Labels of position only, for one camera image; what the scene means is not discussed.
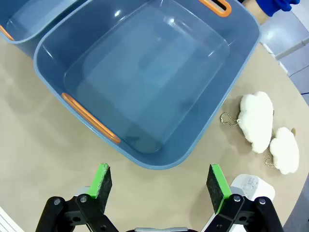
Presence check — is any person's blue garment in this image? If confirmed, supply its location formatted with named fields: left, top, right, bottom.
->
left=242, top=0, right=293, bottom=18

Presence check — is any white metal bar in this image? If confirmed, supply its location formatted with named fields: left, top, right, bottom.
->
left=274, top=36, right=309, bottom=60

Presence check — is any small white cloud plush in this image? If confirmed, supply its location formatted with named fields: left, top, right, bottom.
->
left=264, top=127, right=300, bottom=175

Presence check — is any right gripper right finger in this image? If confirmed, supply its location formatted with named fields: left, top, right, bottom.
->
left=199, top=163, right=284, bottom=232

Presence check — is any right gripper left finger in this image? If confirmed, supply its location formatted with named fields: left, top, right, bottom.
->
left=35, top=163, right=117, bottom=232

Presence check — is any large white cloud plush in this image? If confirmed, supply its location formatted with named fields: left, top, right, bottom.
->
left=220, top=91, right=275, bottom=154

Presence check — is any large blue plastic basket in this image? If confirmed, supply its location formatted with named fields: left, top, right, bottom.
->
left=33, top=0, right=263, bottom=171

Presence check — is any white ribbed object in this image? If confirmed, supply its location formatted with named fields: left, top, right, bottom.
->
left=0, top=206, right=25, bottom=232

